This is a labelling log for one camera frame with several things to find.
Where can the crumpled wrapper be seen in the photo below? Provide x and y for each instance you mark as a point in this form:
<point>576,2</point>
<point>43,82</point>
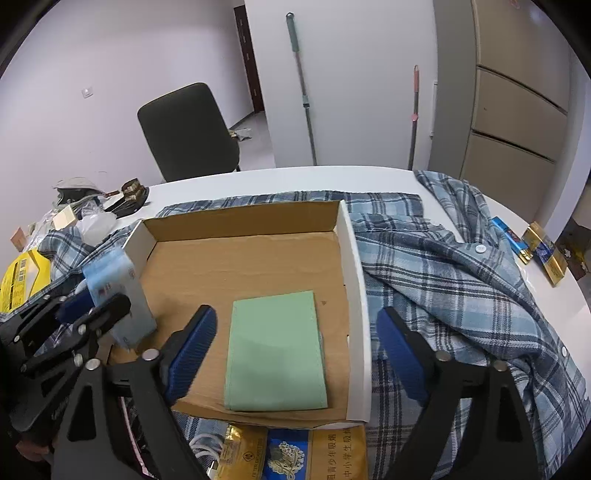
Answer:
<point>240,134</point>

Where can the dark brown door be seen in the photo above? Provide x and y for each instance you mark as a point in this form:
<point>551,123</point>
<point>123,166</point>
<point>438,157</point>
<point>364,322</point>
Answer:
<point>249,60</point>

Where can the blue plaid shirt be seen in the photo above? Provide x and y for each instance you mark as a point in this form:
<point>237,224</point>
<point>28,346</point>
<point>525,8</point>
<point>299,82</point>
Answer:
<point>438,286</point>

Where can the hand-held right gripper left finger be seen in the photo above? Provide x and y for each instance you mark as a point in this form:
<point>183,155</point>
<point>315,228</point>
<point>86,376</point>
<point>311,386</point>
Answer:
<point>198,350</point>

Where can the blue tissue pack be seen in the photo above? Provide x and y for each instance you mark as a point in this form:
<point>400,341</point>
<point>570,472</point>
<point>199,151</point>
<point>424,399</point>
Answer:
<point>120,277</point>

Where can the gold foil packet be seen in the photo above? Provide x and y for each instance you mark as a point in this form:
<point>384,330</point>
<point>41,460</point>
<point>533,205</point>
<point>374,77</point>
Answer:
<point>240,452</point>

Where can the white cardboard box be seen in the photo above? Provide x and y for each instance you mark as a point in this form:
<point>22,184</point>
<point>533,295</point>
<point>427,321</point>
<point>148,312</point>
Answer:
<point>277,258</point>

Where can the white wall switch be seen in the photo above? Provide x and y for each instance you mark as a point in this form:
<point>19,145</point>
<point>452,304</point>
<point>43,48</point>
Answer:
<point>86,92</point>

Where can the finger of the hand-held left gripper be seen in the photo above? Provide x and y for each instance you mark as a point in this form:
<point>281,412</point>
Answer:
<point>108,311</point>
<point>78,304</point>

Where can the blue flat pack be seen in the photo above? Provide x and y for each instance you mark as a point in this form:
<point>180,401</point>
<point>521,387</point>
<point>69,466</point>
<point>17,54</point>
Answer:
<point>505,230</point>

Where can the dark framed patterned glass door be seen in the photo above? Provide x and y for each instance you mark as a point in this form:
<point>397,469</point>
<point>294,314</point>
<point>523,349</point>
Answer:
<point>575,254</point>

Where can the grey cloth cap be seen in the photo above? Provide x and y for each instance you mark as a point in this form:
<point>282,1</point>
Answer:
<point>76,187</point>

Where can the small brown box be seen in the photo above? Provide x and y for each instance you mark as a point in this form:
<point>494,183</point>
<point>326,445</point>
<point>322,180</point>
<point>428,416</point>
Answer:
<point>19,239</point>

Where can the beige refrigerator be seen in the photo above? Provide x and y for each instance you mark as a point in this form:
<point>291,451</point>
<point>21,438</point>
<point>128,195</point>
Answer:
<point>512,115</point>

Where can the black gold small box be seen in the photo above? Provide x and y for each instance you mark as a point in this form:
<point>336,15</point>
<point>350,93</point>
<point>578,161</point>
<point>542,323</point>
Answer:
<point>127,198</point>

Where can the dark grey chair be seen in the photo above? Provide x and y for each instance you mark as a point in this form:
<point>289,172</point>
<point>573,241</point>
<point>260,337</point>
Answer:
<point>189,134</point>

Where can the blue gold cigarette carton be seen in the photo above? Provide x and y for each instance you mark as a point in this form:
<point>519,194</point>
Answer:
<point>323,454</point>

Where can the yellow packet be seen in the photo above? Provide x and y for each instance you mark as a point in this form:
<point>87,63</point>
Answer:
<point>23,277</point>

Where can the small beige box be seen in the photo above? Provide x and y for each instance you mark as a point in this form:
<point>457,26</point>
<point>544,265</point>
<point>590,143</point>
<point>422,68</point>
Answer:
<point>63,217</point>

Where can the gold blue cigarette pack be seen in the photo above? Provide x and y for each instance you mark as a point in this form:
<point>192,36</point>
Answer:
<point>535,240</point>
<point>554,267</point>

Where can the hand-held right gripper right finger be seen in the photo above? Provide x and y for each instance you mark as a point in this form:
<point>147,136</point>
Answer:
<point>401,355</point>

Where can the clear plastic bag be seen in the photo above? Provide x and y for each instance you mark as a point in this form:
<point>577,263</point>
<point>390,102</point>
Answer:
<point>97,226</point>

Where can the green cloth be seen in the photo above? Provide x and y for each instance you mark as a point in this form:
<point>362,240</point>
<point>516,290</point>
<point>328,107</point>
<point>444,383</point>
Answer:
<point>277,350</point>

